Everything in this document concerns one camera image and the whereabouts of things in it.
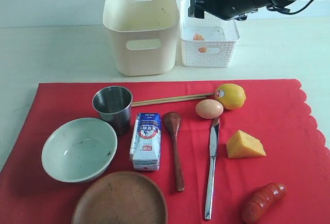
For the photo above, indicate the red table cloth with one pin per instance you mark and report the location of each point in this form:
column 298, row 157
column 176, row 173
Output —
column 274, row 112

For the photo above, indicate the yellow cheese wedge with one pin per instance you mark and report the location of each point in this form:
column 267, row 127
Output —
column 243, row 145

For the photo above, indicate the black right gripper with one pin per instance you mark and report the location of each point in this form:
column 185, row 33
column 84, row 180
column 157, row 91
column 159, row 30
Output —
column 225, row 9

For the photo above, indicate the pale green ceramic bowl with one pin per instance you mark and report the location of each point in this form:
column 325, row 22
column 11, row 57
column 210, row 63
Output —
column 79, row 150

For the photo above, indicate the yellow lemon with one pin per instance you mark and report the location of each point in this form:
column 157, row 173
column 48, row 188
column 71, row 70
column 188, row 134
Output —
column 231, row 96

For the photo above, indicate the red sausage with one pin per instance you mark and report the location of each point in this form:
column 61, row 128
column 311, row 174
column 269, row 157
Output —
column 259, row 202

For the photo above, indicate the white blue milk carton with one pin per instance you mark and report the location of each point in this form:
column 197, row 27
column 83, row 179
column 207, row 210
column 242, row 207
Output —
column 145, row 148

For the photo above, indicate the fried chicken nugget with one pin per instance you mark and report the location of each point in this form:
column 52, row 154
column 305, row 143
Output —
column 198, row 37

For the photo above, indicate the cream plastic bin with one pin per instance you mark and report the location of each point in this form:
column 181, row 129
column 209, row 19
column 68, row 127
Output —
column 142, row 35

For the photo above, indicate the silver table knife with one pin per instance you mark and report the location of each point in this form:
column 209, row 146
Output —
column 213, row 145

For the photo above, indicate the brown wooden plate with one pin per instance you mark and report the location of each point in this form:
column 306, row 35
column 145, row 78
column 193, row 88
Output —
column 122, row 197

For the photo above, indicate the brown wooden spoon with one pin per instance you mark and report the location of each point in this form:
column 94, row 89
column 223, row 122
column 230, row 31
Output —
column 172, row 122

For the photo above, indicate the upper wooden chopstick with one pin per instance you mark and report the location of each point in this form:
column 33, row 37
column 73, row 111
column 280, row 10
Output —
column 178, row 97

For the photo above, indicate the brown egg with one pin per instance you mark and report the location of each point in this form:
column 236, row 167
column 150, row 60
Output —
column 209, row 109

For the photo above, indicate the stainless steel cup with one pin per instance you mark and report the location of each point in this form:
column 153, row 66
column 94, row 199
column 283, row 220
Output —
column 113, row 105

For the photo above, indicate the white perforated plastic basket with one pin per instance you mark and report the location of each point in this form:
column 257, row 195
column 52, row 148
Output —
column 220, row 39

